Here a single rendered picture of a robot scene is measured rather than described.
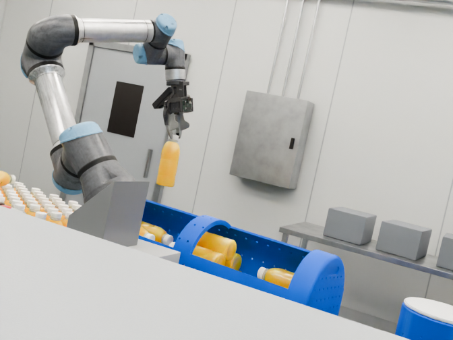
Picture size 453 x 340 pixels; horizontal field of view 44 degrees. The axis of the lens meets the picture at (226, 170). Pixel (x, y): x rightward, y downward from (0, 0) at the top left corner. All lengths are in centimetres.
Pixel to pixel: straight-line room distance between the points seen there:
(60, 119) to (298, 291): 86
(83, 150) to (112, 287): 136
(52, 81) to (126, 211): 53
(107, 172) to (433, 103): 389
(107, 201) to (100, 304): 128
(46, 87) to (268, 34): 390
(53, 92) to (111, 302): 165
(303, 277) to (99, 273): 136
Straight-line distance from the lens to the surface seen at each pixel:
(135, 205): 157
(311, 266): 159
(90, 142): 157
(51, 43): 183
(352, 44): 528
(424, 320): 218
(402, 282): 513
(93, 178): 153
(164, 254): 158
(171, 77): 210
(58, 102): 181
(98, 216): 149
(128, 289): 21
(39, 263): 23
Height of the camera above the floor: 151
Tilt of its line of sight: 4 degrees down
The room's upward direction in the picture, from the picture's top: 12 degrees clockwise
